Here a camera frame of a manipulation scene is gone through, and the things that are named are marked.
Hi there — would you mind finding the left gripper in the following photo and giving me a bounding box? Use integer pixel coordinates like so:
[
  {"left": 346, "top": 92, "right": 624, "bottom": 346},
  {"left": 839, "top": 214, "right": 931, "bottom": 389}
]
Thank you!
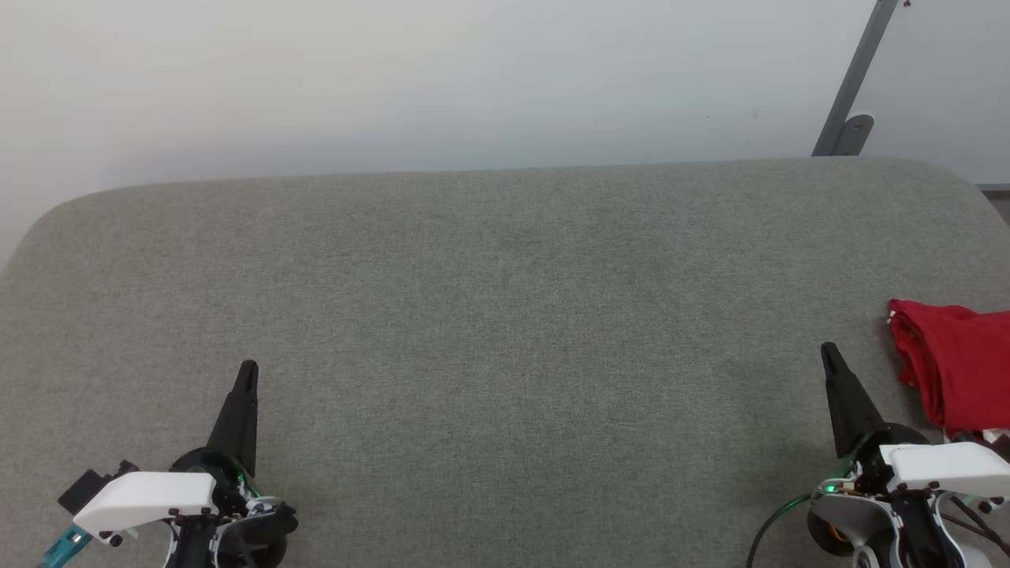
[{"left": 168, "top": 360, "right": 301, "bottom": 568}]

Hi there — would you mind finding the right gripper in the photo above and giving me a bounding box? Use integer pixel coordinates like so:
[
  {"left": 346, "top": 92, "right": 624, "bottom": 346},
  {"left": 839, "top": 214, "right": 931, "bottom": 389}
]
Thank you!
[{"left": 806, "top": 341, "right": 997, "bottom": 568}]

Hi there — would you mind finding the red and white jersey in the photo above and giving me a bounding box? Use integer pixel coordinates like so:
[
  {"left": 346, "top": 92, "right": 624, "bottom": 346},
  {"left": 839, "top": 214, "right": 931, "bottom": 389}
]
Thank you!
[{"left": 887, "top": 298, "right": 1010, "bottom": 443}]

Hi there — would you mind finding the grey fabric sofa cushion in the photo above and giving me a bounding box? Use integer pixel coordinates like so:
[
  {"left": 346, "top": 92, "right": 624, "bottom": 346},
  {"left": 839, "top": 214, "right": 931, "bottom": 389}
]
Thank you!
[{"left": 0, "top": 158, "right": 1010, "bottom": 568}]

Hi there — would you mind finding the grey metal pole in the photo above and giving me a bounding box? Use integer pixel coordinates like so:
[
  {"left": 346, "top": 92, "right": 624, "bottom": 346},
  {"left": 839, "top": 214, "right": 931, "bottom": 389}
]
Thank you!
[{"left": 811, "top": 0, "right": 902, "bottom": 157}]

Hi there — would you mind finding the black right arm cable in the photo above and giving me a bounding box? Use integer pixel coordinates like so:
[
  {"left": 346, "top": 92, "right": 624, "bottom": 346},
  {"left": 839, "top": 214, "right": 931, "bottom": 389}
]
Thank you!
[{"left": 746, "top": 491, "right": 815, "bottom": 568}]

